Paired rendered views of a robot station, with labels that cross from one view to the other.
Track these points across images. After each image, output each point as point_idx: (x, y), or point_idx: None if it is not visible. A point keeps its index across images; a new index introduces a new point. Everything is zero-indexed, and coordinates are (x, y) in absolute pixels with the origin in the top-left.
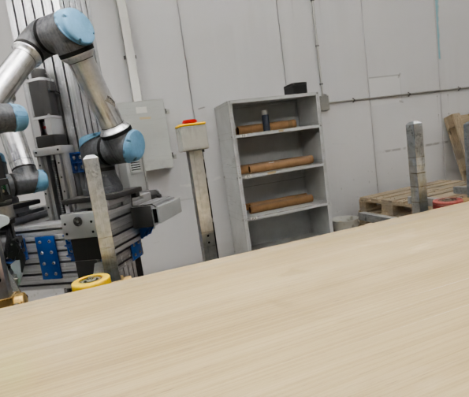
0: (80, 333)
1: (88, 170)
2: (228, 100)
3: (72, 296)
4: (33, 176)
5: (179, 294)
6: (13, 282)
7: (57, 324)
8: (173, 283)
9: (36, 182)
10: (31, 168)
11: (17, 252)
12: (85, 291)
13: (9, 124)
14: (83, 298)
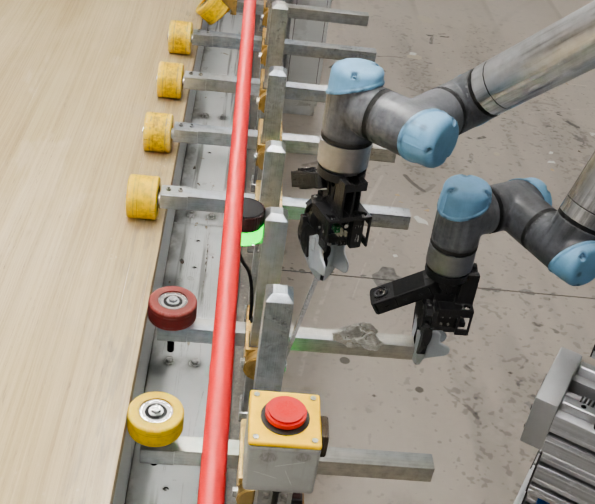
0: None
1: (263, 306)
2: None
3: (108, 393)
4: (553, 246)
5: None
6: (289, 341)
7: (17, 380)
8: (34, 494)
9: (550, 259)
10: (566, 231)
11: (420, 324)
12: (117, 405)
13: (387, 146)
14: (83, 403)
